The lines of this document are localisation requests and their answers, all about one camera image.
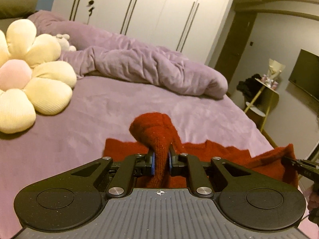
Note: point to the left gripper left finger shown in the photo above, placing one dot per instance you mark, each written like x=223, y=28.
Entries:
x=132, y=167

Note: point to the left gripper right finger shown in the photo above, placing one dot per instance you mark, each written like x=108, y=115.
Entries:
x=190, y=167

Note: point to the red knit cardigan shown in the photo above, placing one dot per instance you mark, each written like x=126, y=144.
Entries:
x=156, y=131

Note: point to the operator right hand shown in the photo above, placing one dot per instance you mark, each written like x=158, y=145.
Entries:
x=313, y=201

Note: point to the purple bed sheet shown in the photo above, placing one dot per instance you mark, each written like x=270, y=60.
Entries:
x=103, y=108

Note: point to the yellow legged side table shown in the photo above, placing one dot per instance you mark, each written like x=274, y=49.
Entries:
x=263, y=101

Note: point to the wrapped flower bouquet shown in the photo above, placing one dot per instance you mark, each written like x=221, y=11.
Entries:
x=274, y=70

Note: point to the black cloth on table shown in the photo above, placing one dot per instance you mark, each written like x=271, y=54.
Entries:
x=250, y=87

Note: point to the purple crumpled duvet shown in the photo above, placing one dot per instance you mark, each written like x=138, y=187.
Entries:
x=120, y=57

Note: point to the cream flower shaped pillow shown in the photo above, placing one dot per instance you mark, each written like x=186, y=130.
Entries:
x=33, y=79

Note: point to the small white plush toy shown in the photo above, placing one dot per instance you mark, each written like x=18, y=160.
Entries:
x=63, y=40

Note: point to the dark wooden door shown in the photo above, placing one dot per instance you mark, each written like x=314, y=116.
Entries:
x=235, y=43

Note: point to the grey bed headboard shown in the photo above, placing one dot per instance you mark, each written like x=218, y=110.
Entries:
x=17, y=8

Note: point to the wall mounted television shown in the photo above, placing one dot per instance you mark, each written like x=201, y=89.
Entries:
x=305, y=73

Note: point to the white wardrobe with handles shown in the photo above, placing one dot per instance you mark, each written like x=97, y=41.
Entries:
x=191, y=27

